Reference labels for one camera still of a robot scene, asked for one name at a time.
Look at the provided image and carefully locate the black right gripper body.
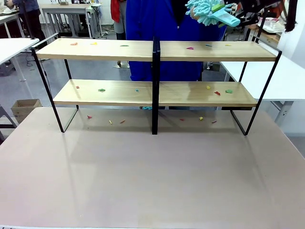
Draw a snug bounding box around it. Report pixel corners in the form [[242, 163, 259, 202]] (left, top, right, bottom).
[[249, 0, 284, 12]]

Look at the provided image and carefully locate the teal microfibre duster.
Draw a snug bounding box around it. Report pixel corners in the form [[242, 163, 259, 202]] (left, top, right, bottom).
[[185, 0, 241, 27]]

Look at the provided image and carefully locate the person's left hand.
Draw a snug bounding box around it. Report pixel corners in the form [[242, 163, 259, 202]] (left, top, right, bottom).
[[189, 8, 200, 21]]

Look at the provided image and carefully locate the wooden workbench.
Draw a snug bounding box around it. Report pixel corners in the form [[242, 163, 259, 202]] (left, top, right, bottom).
[[247, 22, 283, 45]]

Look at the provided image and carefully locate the white table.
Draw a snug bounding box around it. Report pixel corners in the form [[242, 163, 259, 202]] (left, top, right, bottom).
[[0, 10, 21, 39], [0, 37, 40, 82], [219, 53, 305, 125]]

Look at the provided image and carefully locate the person in blue coat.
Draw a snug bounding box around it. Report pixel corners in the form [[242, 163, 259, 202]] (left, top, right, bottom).
[[125, 0, 227, 83]]

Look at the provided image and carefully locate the person in red vest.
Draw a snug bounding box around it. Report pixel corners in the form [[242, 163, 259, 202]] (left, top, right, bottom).
[[110, 0, 131, 69]]

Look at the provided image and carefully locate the two-tier wooden metal shelf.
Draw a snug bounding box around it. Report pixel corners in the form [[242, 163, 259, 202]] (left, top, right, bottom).
[[30, 32, 283, 135]]

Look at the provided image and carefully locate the long wooden shelf board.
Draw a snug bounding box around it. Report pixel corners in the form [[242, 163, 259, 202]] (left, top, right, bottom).
[[35, 38, 278, 62]]

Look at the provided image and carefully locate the short wooden shelf board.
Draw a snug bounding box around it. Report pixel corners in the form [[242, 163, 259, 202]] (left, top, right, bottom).
[[52, 79, 258, 107]]

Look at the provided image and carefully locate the grey metal table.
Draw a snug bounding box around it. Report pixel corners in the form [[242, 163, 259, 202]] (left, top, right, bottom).
[[41, 2, 103, 39]]

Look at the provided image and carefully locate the person in dark clothes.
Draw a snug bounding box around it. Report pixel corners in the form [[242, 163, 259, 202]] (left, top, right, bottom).
[[6, 0, 47, 45]]

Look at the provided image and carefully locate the cardboard box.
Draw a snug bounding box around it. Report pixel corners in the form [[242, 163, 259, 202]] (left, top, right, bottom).
[[10, 98, 42, 124]]

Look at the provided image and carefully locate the black arm cable sleeve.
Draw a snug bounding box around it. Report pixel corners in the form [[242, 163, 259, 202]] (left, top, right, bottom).
[[283, 0, 299, 33]]

